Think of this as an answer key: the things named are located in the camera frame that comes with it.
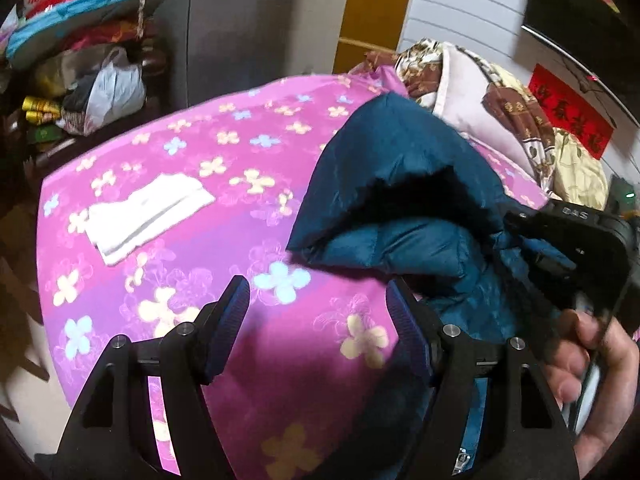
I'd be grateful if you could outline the brown cream floral quilt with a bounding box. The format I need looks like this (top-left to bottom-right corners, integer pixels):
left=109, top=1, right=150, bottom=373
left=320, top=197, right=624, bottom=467
left=350, top=37, right=611, bottom=211

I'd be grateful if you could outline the pink floral bed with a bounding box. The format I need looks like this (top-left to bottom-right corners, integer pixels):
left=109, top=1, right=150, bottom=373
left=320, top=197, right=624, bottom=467
left=37, top=72, right=551, bottom=480

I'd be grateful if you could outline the yellow wooden door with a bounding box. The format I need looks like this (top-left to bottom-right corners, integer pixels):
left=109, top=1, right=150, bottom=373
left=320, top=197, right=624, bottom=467
left=332, top=0, right=419, bottom=61

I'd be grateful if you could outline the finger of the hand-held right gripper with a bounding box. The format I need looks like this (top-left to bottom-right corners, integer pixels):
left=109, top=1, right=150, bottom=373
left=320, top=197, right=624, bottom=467
left=502, top=209, right=557, bottom=242
left=530, top=247, right=577, bottom=282

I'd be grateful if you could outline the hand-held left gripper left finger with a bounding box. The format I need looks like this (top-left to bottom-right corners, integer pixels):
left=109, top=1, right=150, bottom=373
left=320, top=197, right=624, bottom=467
left=52, top=276, right=251, bottom=480

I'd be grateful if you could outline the person's right hand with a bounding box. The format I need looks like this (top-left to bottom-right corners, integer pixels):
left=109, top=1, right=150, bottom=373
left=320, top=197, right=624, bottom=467
left=542, top=309, right=640, bottom=477

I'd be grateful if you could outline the pale pink pillow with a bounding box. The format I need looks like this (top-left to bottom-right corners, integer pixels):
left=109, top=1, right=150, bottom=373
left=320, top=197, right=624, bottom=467
left=432, top=42, right=538, bottom=176

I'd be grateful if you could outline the white folded cloth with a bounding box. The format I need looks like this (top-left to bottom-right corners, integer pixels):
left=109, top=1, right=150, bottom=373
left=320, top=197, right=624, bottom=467
left=85, top=174, right=217, bottom=267

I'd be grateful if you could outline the red paper wall banner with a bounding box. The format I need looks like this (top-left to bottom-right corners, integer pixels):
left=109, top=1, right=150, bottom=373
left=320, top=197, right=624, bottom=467
left=527, top=63, right=616, bottom=161

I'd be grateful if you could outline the white plastic bag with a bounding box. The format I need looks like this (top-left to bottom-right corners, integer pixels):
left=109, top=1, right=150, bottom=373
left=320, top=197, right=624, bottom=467
left=84, top=47, right=147, bottom=136

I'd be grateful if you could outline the teal down jacket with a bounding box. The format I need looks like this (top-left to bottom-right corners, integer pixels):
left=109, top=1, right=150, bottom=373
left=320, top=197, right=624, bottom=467
left=286, top=92, right=576, bottom=480

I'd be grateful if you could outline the grey wardrobe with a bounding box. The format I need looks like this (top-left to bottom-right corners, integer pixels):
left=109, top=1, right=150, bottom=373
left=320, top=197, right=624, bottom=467
left=150, top=0, right=356, bottom=118

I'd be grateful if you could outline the black wall television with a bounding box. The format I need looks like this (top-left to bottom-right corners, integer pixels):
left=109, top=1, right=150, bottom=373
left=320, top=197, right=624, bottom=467
left=520, top=0, right=640, bottom=128

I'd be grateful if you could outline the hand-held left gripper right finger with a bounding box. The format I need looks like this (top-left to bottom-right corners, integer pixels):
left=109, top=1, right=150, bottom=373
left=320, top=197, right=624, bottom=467
left=386, top=279, right=582, bottom=480

